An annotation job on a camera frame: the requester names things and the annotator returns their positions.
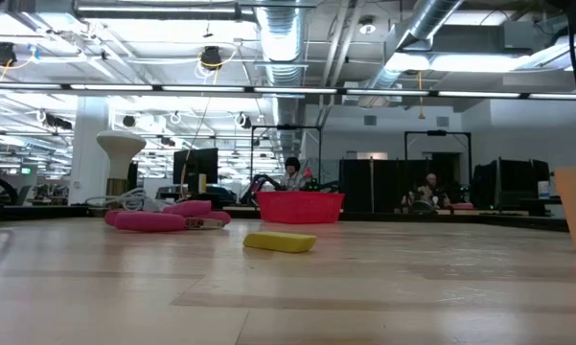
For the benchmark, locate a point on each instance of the yellow eraser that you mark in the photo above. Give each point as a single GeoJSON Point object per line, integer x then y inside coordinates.
{"type": "Point", "coordinates": [280, 242]}

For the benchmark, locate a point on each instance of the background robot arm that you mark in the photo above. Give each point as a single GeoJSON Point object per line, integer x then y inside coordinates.
{"type": "Point", "coordinates": [323, 184]}
{"type": "Point", "coordinates": [261, 182]}

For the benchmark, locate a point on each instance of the person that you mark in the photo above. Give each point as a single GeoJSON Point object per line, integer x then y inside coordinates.
{"type": "Point", "coordinates": [292, 167]}
{"type": "Point", "coordinates": [430, 184]}

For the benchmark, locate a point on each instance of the red plastic mesh basket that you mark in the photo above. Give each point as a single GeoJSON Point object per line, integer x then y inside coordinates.
{"type": "Point", "coordinates": [299, 207]}

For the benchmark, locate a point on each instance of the black room partition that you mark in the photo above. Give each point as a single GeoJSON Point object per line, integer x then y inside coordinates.
{"type": "Point", "coordinates": [388, 187]}

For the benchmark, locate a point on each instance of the long ceiling light strip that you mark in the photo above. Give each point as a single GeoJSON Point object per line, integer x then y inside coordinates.
{"type": "Point", "coordinates": [201, 88]}

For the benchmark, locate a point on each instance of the round ceiling detector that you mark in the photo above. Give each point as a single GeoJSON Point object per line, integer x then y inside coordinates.
{"type": "Point", "coordinates": [366, 25]}

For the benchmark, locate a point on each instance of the white mushroom table lamp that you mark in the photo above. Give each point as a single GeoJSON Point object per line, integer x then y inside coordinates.
{"type": "Point", "coordinates": [121, 146]}

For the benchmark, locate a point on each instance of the white pillar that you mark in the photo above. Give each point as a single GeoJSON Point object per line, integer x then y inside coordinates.
{"type": "Point", "coordinates": [88, 144]}

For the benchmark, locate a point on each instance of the black overhead gantry frame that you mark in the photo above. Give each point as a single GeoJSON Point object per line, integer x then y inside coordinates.
{"type": "Point", "coordinates": [287, 127]}
{"type": "Point", "coordinates": [437, 132]}

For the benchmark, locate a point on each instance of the silver ventilation duct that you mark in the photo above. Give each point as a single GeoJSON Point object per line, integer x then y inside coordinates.
{"type": "Point", "coordinates": [285, 67]}
{"type": "Point", "coordinates": [429, 16]}

